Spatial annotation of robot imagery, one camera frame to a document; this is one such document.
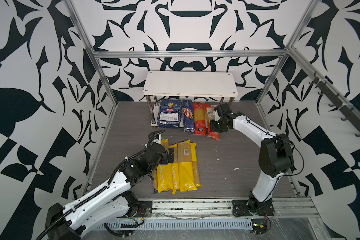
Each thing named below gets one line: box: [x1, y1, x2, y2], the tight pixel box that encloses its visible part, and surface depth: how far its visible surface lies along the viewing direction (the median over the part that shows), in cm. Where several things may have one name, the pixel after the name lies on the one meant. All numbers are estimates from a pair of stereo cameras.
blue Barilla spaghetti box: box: [182, 99, 195, 133], surface depth 101 cm
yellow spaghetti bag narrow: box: [190, 142, 202, 187], surface depth 87 cm
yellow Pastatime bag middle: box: [168, 143, 180, 195], surface depth 84 cm
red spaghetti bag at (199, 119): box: [193, 102, 207, 136], surface depth 101 cm
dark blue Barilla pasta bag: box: [158, 99, 183, 129], surface depth 98 cm
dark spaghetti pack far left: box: [152, 168, 159, 195], surface depth 81 cm
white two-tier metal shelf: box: [142, 71, 239, 129], surface depth 87 cm
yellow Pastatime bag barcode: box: [178, 139, 197, 192], surface depth 85 cm
